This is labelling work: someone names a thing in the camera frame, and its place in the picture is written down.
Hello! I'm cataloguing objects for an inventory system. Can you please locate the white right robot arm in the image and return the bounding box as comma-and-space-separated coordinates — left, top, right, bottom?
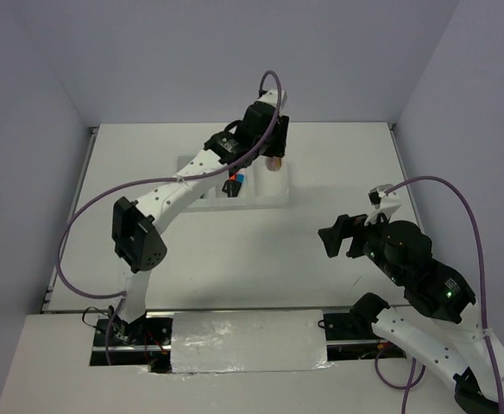
318, 214, 504, 413

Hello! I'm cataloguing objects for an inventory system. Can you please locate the silver foil-covered base plate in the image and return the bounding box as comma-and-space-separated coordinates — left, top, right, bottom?
89, 306, 408, 374

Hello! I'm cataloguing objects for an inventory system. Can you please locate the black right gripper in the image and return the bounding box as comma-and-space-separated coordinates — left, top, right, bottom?
316, 204, 405, 284

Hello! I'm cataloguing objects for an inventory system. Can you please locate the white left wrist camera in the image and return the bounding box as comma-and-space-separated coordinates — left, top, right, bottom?
256, 89, 287, 111

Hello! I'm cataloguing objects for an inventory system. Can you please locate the pink-lidded toothpick jar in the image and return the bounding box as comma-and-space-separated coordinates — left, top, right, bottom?
265, 157, 283, 172

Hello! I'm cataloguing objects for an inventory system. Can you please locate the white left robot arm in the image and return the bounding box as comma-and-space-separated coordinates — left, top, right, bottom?
112, 99, 289, 344

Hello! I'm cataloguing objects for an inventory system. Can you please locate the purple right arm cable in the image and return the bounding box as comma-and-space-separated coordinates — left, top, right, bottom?
374, 175, 504, 414

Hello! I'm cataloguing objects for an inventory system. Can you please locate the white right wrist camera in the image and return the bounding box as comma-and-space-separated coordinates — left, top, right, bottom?
363, 184, 401, 227

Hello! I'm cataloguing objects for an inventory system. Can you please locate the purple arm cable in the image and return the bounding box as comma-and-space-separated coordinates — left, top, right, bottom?
374, 175, 504, 414
56, 70, 282, 367

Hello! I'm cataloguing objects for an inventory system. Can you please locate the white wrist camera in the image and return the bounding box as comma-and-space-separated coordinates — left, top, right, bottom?
256, 89, 287, 111
363, 184, 401, 227

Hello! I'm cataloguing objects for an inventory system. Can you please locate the white three-compartment foam tray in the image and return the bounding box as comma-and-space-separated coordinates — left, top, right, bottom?
185, 158, 290, 212

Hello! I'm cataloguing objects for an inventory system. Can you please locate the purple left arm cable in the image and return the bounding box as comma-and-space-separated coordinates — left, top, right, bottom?
56, 70, 282, 367

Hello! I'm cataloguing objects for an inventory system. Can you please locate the blue highlighter marker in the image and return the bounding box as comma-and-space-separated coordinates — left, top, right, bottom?
234, 173, 245, 190

